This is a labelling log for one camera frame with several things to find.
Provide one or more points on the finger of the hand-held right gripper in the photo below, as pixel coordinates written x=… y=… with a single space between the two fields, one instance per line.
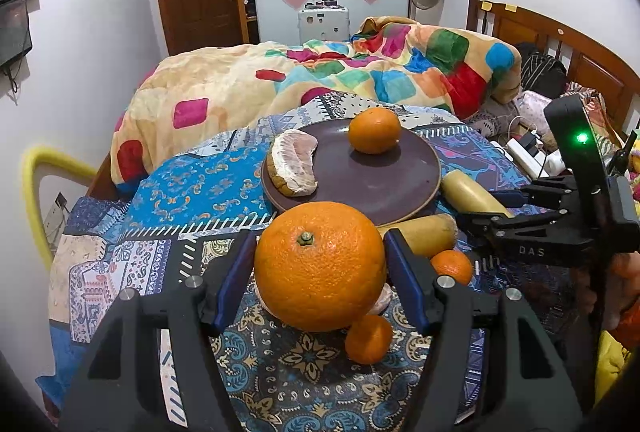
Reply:
x=480 y=219
x=550 y=192

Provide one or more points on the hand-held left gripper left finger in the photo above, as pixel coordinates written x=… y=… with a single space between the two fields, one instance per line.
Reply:
x=240 y=262

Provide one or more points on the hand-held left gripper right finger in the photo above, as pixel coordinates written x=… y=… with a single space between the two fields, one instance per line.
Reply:
x=407 y=277

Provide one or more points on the small tangerine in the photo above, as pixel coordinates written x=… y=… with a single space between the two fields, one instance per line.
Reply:
x=369 y=339
x=452 y=268

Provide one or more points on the large orange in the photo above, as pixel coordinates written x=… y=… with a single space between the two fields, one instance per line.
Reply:
x=320 y=272

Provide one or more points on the dark brown round plate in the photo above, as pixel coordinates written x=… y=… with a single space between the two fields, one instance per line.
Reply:
x=380 y=182

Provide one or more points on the person's right hand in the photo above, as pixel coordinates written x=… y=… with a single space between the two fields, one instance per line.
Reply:
x=627 y=282

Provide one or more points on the small peeled pomelo piece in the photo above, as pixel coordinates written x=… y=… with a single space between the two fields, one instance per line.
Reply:
x=382 y=299

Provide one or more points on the dark glass bottle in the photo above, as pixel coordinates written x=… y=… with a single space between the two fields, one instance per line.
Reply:
x=622 y=157

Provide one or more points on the white power strip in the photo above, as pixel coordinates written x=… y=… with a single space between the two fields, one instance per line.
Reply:
x=522 y=157

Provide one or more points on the black striped bag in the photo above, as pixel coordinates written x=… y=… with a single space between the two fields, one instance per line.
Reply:
x=542 y=72

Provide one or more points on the peeled pomelo segment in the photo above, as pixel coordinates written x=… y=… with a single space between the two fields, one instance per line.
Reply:
x=295 y=162

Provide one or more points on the medium orange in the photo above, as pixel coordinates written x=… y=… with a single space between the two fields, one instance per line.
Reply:
x=375 y=131

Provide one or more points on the wooden bed headboard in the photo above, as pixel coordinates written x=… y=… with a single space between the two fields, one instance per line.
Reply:
x=530 y=25

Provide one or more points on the colourful patchwork blanket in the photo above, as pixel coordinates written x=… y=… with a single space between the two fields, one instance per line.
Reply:
x=225 y=82

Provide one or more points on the yellow padded tube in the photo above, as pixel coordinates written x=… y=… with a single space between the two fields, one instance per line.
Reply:
x=30 y=172

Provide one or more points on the white suitcase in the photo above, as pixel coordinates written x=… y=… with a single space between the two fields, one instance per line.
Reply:
x=320 y=25

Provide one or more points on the wall socket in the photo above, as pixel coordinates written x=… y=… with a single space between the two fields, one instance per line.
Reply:
x=56 y=217

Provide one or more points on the black wall-mounted box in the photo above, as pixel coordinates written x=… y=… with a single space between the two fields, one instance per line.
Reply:
x=12 y=32

